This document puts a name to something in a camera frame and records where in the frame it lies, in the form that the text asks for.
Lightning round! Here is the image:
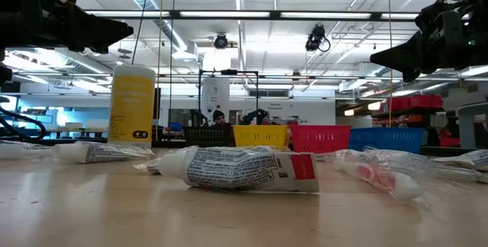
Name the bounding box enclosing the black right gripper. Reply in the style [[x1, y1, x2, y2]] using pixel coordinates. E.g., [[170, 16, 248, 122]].
[[369, 0, 488, 83]]

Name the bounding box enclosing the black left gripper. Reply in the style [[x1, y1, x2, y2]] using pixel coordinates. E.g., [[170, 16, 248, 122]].
[[0, 0, 134, 55]]

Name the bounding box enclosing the white toothpaste tube purple print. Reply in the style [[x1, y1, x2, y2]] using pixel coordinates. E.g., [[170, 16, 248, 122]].
[[52, 140, 156, 165]]

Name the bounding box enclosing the white toothpaste tube red patch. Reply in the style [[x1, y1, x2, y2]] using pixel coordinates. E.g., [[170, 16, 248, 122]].
[[158, 146, 320, 194]]

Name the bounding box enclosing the red storage bin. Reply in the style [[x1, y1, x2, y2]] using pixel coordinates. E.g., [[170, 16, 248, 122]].
[[409, 94, 445, 109]]

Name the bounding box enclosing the yellow white wipes canister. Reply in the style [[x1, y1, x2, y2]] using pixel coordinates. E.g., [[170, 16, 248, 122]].
[[108, 63, 156, 149]]

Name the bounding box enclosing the blue slotted plastic basket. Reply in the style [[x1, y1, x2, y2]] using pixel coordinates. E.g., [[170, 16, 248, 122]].
[[348, 127, 426, 155]]

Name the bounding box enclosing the grey machine housing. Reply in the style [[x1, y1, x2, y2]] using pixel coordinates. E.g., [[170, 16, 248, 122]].
[[456, 101, 488, 149]]

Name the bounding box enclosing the black background panel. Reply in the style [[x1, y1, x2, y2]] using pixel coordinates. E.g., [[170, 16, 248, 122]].
[[153, 86, 162, 120]]

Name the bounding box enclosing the red slotted plastic basket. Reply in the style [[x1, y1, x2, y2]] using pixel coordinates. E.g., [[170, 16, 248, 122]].
[[289, 125, 352, 153]]

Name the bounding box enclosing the person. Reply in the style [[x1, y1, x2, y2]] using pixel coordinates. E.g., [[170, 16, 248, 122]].
[[207, 109, 237, 147]]

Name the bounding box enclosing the black slotted plastic basket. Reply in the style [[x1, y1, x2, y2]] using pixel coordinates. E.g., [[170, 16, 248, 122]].
[[182, 126, 233, 148]]

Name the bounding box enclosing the yellow slotted plastic basket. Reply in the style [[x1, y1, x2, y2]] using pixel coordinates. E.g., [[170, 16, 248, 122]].
[[232, 124, 290, 149]]

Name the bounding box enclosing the black hanging cable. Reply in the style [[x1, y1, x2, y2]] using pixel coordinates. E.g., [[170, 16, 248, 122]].
[[131, 0, 153, 66]]

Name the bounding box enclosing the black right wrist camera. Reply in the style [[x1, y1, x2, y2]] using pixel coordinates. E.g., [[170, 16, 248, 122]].
[[414, 0, 464, 34]]

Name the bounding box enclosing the black ceiling camera with cable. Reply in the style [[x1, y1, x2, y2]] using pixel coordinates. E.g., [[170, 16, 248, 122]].
[[304, 24, 332, 53]]

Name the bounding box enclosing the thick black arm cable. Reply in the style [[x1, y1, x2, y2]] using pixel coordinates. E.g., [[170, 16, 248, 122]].
[[0, 105, 47, 143]]

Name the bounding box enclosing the black overhead camera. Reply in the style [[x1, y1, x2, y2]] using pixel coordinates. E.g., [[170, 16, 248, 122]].
[[213, 33, 230, 50]]

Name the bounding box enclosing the black metal stand frame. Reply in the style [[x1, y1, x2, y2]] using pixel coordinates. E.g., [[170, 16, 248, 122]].
[[197, 69, 261, 126]]

